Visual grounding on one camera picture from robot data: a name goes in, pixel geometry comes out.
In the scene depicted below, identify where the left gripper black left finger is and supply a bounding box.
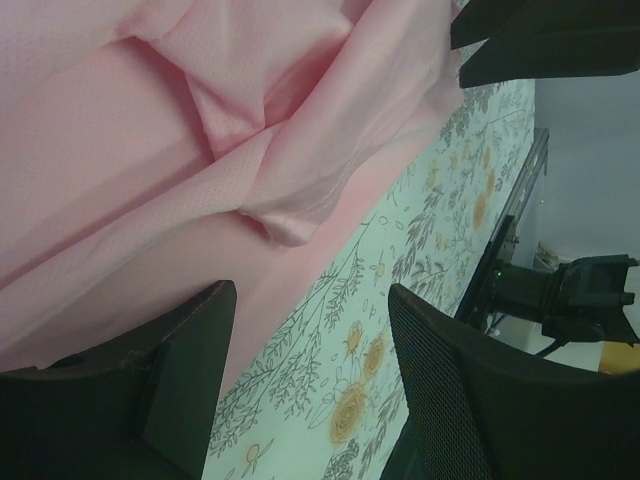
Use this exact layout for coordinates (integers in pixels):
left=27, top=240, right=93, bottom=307
left=1, top=281, right=236, bottom=479

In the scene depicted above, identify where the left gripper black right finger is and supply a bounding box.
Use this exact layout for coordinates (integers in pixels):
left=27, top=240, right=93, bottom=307
left=388, top=284, right=639, bottom=479

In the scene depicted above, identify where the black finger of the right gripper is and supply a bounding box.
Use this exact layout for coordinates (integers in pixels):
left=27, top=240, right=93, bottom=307
left=459, top=30, right=639, bottom=88
left=451, top=0, right=639, bottom=49

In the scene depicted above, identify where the pink t-shirt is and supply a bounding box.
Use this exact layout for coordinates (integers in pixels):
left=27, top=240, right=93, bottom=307
left=1, top=1, right=462, bottom=389

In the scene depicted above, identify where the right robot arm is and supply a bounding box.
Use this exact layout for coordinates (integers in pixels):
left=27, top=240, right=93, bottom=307
left=451, top=1, right=639, bottom=355

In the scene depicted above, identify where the floral patterned table mat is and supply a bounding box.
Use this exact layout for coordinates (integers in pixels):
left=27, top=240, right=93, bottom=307
left=204, top=80, right=535, bottom=480

